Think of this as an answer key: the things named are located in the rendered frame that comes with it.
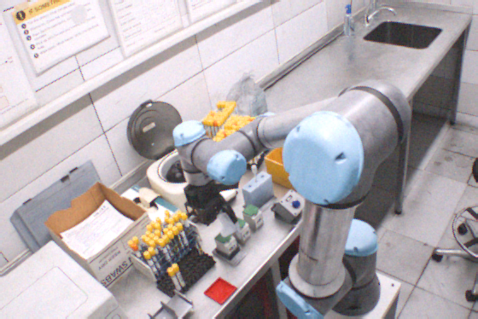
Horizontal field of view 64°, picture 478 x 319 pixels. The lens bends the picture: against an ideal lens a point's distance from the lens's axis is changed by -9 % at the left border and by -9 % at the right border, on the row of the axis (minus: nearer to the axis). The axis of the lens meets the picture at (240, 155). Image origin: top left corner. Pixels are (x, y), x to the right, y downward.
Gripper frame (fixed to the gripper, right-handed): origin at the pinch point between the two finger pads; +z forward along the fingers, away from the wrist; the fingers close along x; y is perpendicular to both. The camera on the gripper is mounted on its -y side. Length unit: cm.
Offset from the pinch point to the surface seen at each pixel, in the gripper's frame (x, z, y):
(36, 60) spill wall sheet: -56, -49, 8
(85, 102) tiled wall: -56, -28, -2
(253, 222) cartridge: 1.4, 7.7, -11.8
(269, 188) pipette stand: -2.4, 6.2, -25.8
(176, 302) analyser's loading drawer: 1.2, 7.9, 23.2
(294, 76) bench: -45, 12, -109
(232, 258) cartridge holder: 3.0, 10.5, 1.6
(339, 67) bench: -28, 12, -127
